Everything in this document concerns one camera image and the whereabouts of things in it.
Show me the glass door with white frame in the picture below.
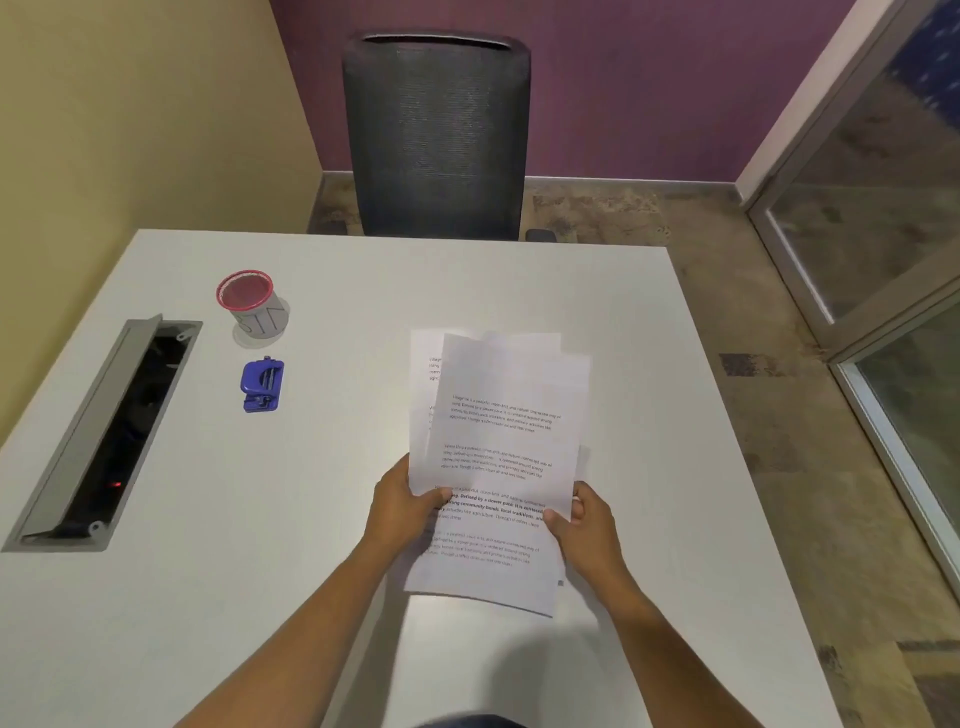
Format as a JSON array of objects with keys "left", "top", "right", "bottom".
[{"left": 735, "top": 0, "right": 960, "bottom": 594}]

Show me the grey table cable box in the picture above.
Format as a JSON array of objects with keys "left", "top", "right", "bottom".
[{"left": 1, "top": 314, "right": 204, "bottom": 554}]

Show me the person's left forearm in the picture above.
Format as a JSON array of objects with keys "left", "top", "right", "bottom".
[{"left": 174, "top": 538, "right": 406, "bottom": 728}]

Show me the person's right hand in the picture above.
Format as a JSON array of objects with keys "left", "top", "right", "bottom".
[{"left": 541, "top": 480, "right": 630, "bottom": 592}]

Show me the black mesh office chair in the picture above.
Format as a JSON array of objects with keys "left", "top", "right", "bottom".
[{"left": 342, "top": 30, "right": 558, "bottom": 243}]

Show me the printed white paper sheet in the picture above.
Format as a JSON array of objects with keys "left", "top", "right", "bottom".
[
  {"left": 403, "top": 333, "right": 592, "bottom": 619},
  {"left": 409, "top": 328, "right": 564, "bottom": 481}
]

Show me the white mug with red rim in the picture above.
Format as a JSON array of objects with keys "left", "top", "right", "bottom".
[{"left": 216, "top": 270, "right": 291, "bottom": 342}]

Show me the person's left hand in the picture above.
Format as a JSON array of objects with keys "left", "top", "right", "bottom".
[{"left": 363, "top": 453, "right": 454, "bottom": 555}]

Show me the person's right forearm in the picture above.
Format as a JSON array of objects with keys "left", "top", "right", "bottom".
[{"left": 597, "top": 574, "right": 766, "bottom": 728}]

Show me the blue hole punch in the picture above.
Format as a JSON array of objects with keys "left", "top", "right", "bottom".
[{"left": 240, "top": 356, "right": 285, "bottom": 413}]

